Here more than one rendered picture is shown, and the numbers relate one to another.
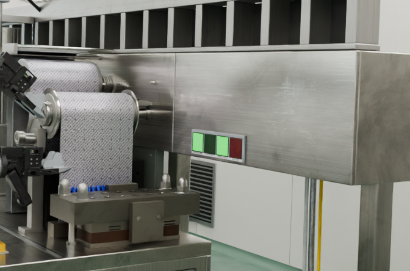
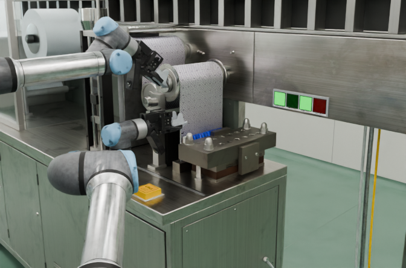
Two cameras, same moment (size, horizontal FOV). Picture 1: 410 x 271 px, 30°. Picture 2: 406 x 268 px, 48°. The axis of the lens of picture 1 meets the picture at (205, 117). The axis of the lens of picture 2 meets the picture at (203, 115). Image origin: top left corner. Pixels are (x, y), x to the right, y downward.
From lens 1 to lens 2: 79 cm
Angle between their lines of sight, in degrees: 14
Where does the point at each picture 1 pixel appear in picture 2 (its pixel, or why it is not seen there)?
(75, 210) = (208, 159)
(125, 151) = (219, 104)
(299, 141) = (385, 105)
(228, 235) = not seen: hidden behind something
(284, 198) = not seen: hidden behind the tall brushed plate
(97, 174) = (202, 123)
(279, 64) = (366, 47)
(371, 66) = not seen: outside the picture
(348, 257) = (281, 132)
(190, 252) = (276, 175)
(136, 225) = (244, 162)
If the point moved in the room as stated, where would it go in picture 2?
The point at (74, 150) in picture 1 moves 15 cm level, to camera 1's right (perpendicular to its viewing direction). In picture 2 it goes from (188, 108) to (226, 107)
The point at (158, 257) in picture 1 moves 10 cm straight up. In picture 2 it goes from (260, 182) to (261, 158)
